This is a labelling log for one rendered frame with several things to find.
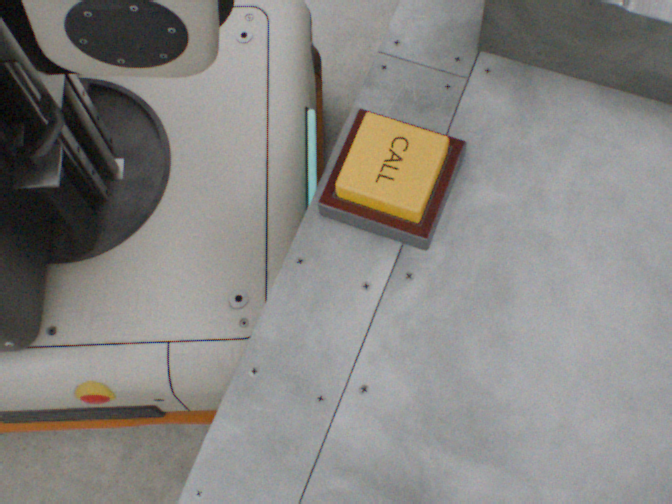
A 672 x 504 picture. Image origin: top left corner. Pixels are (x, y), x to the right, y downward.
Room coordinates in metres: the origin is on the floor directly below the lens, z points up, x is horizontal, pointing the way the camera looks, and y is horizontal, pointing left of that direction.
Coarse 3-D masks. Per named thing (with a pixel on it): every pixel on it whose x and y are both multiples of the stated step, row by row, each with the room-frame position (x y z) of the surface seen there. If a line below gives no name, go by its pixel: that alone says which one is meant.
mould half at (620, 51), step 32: (512, 0) 0.37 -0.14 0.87; (544, 0) 0.36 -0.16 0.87; (576, 0) 0.35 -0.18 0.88; (608, 0) 0.35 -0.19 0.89; (640, 0) 0.34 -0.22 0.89; (480, 32) 0.38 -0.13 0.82; (512, 32) 0.37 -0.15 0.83; (544, 32) 0.36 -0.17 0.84; (576, 32) 0.35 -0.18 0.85; (608, 32) 0.34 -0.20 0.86; (640, 32) 0.33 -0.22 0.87; (544, 64) 0.36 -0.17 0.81; (576, 64) 0.35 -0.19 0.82; (608, 64) 0.34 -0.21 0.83; (640, 64) 0.33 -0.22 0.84
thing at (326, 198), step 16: (352, 128) 0.32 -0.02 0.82; (448, 144) 0.30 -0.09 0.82; (464, 144) 0.30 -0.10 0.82; (448, 160) 0.29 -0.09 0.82; (336, 176) 0.29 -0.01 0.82; (448, 176) 0.28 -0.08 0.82; (336, 208) 0.26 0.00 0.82; (352, 208) 0.26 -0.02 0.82; (432, 208) 0.25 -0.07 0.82; (384, 224) 0.25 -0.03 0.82; (400, 224) 0.25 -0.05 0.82; (432, 224) 0.24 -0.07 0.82
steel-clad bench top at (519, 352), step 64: (448, 0) 0.43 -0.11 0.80; (384, 64) 0.38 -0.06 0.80; (448, 64) 0.38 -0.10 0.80; (512, 64) 0.37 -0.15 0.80; (448, 128) 0.32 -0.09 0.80; (512, 128) 0.31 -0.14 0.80; (576, 128) 0.31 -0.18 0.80; (640, 128) 0.30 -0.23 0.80; (320, 192) 0.29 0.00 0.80; (512, 192) 0.27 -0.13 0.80; (576, 192) 0.26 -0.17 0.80; (640, 192) 0.25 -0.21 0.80; (320, 256) 0.24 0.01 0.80; (384, 256) 0.23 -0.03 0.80; (448, 256) 0.23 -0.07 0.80; (512, 256) 0.22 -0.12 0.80; (576, 256) 0.21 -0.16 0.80; (640, 256) 0.20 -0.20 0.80; (320, 320) 0.20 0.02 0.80; (384, 320) 0.19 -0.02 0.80; (448, 320) 0.18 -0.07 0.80; (512, 320) 0.17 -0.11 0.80; (576, 320) 0.17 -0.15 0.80; (640, 320) 0.16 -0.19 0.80; (256, 384) 0.16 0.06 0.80; (320, 384) 0.15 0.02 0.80; (384, 384) 0.15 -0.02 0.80; (448, 384) 0.14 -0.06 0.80; (512, 384) 0.13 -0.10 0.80; (576, 384) 0.13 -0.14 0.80; (640, 384) 0.12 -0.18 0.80; (256, 448) 0.12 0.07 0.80; (320, 448) 0.11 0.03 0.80; (384, 448) 0.11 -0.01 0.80; (448, 448) 0.10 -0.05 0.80; (512, 448) 0.09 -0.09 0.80; (576, 448) 0.09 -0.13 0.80; (640, 448) 0.08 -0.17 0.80
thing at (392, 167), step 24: (384, 120) 0.32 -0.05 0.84; (360, 144) 0.30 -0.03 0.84; (384, 144) 0.30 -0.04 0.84; (408, 144) 0.30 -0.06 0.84; (432, 144) 0.29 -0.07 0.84; (360, 168) 0.28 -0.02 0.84; (384, 168) 0.28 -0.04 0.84; (408, 168) 0.28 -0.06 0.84; (432, 168) 0.27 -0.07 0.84; (360, 192) 0.27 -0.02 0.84; (384, 192) 0.26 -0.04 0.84; (408, 192) 0.26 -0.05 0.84; (408, 216) 0.25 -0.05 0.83
